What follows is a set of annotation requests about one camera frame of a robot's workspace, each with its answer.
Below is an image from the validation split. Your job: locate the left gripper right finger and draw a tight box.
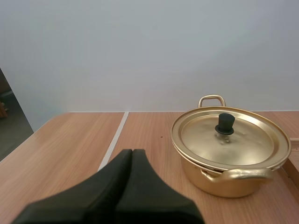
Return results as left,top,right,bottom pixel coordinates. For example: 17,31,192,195
115,148,205,224

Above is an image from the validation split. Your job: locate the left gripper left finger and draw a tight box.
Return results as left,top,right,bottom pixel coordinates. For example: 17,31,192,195
11,149,133,224

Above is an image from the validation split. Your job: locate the gold lid with black knob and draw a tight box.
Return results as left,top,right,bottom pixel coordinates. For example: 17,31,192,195
170,106,292,170

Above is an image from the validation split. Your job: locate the gold pot with two handles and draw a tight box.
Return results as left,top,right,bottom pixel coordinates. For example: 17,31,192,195
171,94,292,199

